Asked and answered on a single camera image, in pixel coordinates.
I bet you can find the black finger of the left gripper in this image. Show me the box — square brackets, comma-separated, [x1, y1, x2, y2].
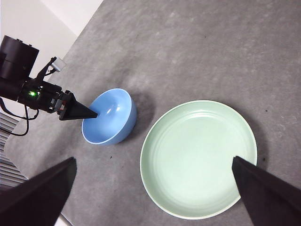
[58, 93, 98, 121]

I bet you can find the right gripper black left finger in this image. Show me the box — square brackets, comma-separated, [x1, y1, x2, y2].
[0, 157, 77, 226]

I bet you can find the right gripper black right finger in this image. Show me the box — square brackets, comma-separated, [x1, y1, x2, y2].
[232, 156, 301, 226]

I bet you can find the blue ribbed bowl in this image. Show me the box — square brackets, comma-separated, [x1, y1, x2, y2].
[81, 88, 138, 145]

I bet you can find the green round plate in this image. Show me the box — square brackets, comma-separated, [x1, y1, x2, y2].
[140, 100, 258, 220]

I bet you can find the grey slatted panel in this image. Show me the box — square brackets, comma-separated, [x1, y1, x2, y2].
[0, 110, 29, 189]

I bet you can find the black cable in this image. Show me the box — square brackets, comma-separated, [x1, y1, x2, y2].
[0, 97, 40, 137]

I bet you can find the pale grey camera box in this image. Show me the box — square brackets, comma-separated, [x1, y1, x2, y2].
[47, 56, 66, 73]

